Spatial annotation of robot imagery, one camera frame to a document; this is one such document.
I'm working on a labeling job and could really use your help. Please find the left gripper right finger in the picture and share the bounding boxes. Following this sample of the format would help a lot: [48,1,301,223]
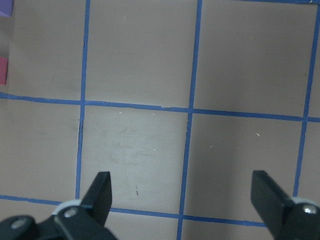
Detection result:
[250,170,320,240]

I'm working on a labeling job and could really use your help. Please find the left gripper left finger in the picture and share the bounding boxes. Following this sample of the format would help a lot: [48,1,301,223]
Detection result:
[53,171,116,240]

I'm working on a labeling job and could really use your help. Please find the red foam block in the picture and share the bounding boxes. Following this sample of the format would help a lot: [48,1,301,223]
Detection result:
[0,57,8,86]

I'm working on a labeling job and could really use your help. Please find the purple foam block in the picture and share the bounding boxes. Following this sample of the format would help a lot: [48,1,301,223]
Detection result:
[0,0,13,18]

